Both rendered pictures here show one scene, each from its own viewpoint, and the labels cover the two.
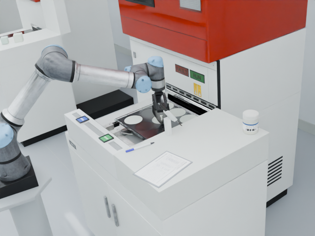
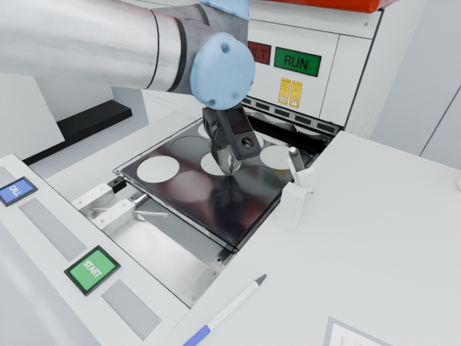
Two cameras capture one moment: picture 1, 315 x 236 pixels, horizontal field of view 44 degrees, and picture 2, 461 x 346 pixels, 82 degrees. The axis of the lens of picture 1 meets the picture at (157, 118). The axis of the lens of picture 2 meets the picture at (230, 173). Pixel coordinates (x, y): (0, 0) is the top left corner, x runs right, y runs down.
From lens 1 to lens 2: 1.50 m
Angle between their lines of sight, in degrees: 21
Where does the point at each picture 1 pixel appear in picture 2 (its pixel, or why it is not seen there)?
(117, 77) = (93, 25)
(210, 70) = (347, 40)
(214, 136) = (416, 223)
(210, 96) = (326, 106)
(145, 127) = (193, 189)
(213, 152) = not seen: outside the picture
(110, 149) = (115, 336)
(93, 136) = (48, 266)
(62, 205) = not seen: hidden behind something
